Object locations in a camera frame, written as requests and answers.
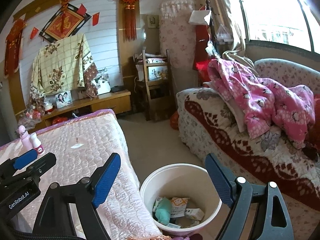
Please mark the wooden chair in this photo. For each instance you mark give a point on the wooden chair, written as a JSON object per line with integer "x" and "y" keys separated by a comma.
{"x": 154, "y": 85}

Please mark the yellow floral cloth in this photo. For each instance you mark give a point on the yellow floral cloth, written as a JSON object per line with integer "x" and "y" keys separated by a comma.
{"x": 64, "y": 65}

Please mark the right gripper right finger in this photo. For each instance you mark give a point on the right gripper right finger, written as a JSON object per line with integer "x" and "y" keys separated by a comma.
{"x": 272, "y": 219}

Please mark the wooden tv cabinet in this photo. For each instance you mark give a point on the wooden tv cabinet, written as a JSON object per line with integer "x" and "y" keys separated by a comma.
{"x": 118, "y": 102}

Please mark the pink patterned pajama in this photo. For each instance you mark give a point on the pink patterned pajama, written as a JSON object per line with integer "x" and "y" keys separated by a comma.
{"x": 264, "y": 101}

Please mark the white barcode medicine box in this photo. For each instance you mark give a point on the white barcode medicine box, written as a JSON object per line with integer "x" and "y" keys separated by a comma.
{"x": 194, "y": 214}

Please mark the pink water bottle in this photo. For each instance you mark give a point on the pink water bottle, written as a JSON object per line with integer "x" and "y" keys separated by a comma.
{"x": 25, "y": 138}

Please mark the green fuzzy cloth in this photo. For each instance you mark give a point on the green fuzzy cloth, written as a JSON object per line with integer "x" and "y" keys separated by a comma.
{"x": 162, "y": 209}

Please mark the pink quilted table cover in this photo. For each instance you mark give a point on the pink quilted table cover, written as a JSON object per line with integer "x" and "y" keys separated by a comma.
{"x": 81, "y": 146}

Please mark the red chinese knot ornament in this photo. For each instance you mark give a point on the red chinese knot ornament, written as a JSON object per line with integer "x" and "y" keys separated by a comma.
{"x": 130, "y": 29}

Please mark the white plastic trash bucket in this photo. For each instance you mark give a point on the white plastic trash bucket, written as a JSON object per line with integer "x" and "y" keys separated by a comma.
{"x": 182, "y": 180}

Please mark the white pink-label pill bottle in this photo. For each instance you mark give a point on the white pink-label pill bottle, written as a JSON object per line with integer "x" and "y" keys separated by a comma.
{"x": 36, "y": 143}

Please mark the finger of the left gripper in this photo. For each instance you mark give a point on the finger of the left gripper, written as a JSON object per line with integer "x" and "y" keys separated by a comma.
{"x": 17, "y": 163}
{"x": 37, "y": 164}

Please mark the floral red sofa cover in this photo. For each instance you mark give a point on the floral red sofa cover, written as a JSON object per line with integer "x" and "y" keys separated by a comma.
{"x": 210, "y": 124}

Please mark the framed couple photo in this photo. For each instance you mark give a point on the framed couple photo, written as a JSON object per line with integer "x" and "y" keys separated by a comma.
{"x": 63, "y": 99}

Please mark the red cushion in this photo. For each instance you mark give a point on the red cushion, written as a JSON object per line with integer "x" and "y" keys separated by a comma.
{"x": 202, "y": 69}

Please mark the framed fu character picture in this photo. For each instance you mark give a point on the framed fu character picture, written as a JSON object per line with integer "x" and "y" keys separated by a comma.
{"x": 66, "y": 22}

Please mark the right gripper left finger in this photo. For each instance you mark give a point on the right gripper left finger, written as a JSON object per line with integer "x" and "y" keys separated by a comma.
{"x": 55, "y": 217}

